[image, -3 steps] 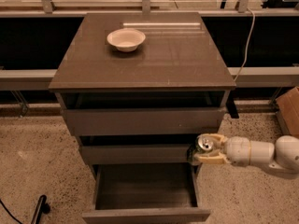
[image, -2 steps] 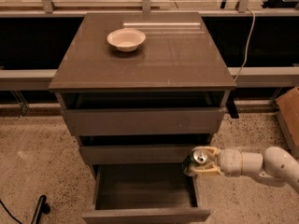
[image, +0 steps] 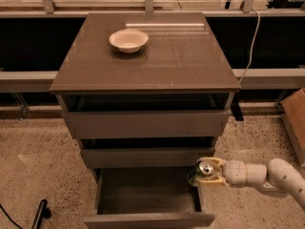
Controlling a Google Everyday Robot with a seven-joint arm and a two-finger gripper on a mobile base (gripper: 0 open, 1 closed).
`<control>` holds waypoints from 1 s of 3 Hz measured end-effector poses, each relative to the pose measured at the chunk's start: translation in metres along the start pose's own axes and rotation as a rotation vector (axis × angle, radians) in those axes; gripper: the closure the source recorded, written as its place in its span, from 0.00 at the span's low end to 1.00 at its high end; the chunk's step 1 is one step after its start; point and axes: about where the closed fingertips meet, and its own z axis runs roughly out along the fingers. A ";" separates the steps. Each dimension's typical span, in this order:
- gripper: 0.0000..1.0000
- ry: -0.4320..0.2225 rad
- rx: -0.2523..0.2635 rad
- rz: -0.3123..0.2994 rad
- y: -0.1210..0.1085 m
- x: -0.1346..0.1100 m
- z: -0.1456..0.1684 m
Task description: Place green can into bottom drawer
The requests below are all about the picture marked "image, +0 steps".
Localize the white paper bowl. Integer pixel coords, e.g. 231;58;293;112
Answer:
109;29;149;53

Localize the green soda can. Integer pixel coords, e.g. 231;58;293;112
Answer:
187;161;214;186

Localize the metal railing frame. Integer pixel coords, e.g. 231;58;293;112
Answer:
1;0;305;93

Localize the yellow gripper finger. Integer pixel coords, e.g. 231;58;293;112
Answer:
193;174;228;186
197;157;225;173

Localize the grey drawer cabinet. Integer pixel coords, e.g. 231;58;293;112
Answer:
49;11;242;229

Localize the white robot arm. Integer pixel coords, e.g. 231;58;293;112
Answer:
187;157;305;210

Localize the grey top drawer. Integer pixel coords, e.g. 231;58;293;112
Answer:
64;111;231;139

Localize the white cable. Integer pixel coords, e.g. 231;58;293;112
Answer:
237;8;261;84

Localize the black floor cable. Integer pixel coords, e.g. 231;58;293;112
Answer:
0;203;24;229

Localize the grey middle drawer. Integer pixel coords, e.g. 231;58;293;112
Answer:
81;147;214;169

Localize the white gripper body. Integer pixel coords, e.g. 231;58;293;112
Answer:
223;160;247;187

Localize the cardboard box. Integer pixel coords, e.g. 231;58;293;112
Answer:
281;89;305;167

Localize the black floor object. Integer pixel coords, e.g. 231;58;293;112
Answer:
31;199;51;229

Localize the grey open bottom drawer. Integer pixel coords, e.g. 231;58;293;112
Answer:
84;167;214;229

